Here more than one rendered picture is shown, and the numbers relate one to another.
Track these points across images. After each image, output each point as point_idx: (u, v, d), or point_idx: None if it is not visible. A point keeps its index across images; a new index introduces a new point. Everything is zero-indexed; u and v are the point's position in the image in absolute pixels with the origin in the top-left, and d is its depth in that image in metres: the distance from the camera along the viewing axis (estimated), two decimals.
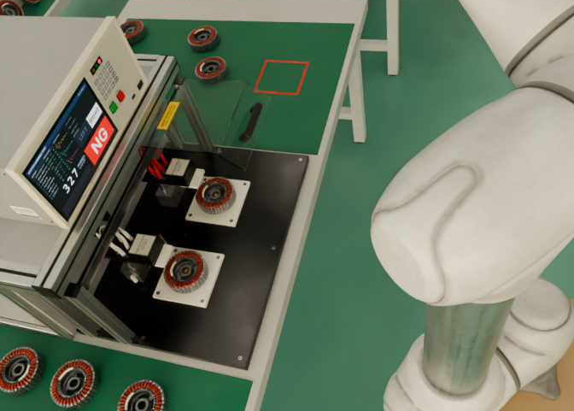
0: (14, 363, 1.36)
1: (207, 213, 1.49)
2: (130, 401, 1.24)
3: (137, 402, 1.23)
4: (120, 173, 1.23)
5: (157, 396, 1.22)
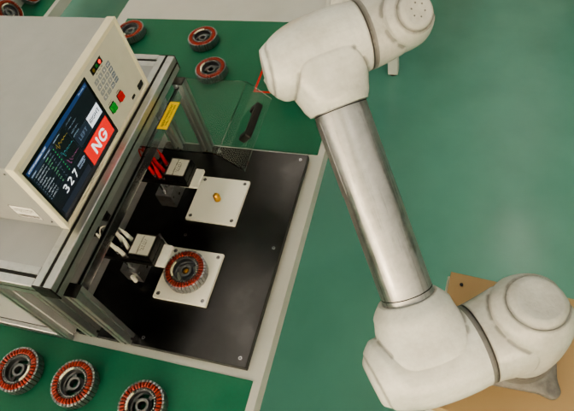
0: (14, 363, 1.36)
1: None
2: (130, 401, 1.24)
3: (137, 402, 1.23)
4: (120, 173, 1.23)
5: (157, 396, 1.22)
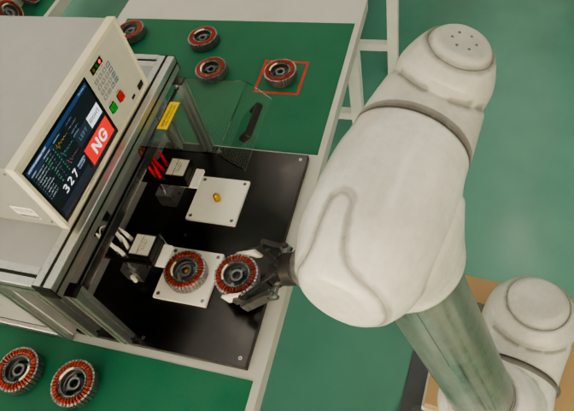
0: (14, 363, 1.36)
1: (269, 84, 1.80)
2: (225, 273, 1.32)
3: (231, 273, 1.32)
4: (120, 173, 1.23)
5: (251, 265, 1.31)
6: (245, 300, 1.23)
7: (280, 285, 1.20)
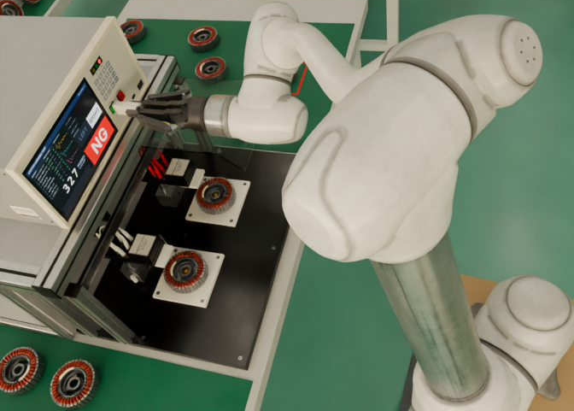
0: (14, 363, 1.36)
1: None
2: (205, 192, 1.51)
3: (211, 192, 1.51)
4: (120, 173, 1.23)
5: (228, 185, 1.50)
6: (150, 106, 1.21)
7: None
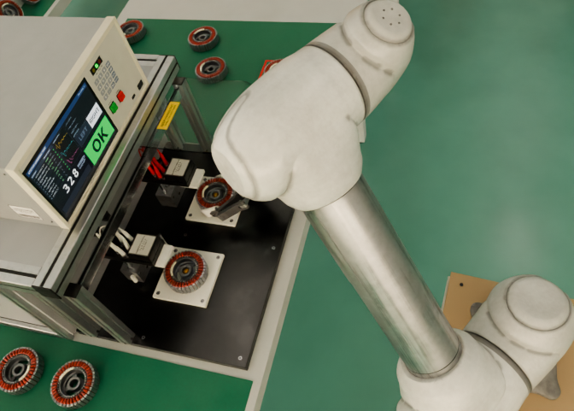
0: (14, 363, 1.36)
1: None
2: (205, 192, 1.51)
3: (211, 192, 1.51)
4: (120, 173, 1.23)
5: (228, 185, 1.50)
6: None
7: None
